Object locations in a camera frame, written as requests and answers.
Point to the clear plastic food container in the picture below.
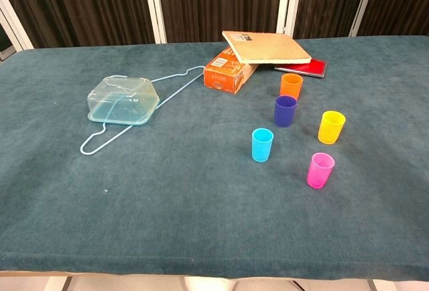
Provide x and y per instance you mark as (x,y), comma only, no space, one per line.
(124,103)

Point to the light blue plastic cup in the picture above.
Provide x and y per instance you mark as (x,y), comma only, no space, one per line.
(262,148)

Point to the red flat book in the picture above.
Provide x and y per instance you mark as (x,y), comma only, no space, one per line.
(311,68)

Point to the orange cardboard box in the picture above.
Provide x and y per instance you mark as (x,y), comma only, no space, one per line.
(221,76)

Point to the white partition post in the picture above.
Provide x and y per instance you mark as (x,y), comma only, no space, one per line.
(152,2)
(363,2)
(288,2)
(16,27)

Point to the yellow plastic cup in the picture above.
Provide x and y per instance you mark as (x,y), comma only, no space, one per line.
(331,130)

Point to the pink plastic cup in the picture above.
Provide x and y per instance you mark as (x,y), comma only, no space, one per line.
(320,173)

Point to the dark blue plastic cup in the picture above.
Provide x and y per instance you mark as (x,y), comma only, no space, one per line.
(285,113)

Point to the teal velvet table cloth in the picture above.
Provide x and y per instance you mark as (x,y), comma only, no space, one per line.
(167,187)

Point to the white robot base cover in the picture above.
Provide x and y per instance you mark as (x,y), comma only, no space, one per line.
(207,286)

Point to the orange plastic cup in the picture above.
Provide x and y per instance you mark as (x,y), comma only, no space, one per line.
(291,87)

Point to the tan hardcover book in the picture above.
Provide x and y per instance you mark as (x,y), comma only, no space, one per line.
(268,48)

